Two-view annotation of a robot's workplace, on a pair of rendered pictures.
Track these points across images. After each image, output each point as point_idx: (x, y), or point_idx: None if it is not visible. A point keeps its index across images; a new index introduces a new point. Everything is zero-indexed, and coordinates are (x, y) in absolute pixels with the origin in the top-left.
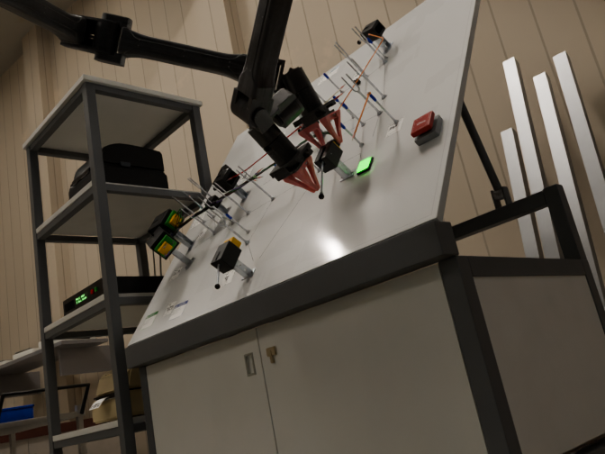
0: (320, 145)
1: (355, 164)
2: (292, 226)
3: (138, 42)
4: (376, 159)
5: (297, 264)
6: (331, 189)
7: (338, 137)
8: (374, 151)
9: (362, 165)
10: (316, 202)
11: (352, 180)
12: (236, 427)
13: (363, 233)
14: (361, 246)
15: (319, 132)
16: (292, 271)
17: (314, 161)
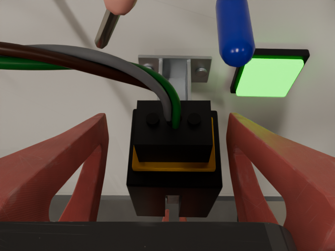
0: (101, 171)
1: (198, 30)
2: (0, 135)
3: None
4: (320, 64)
5: (118, 188)
6: (107, 89)
7: (247, 160)
8: (318, 16)
9: (264, 85)
10: (53, 105)
11: (208, 95)
12: None
13: (267, 187)
14: (265, 194)
15: (67, 180)
16: (113, 191)
17: (139, 215)
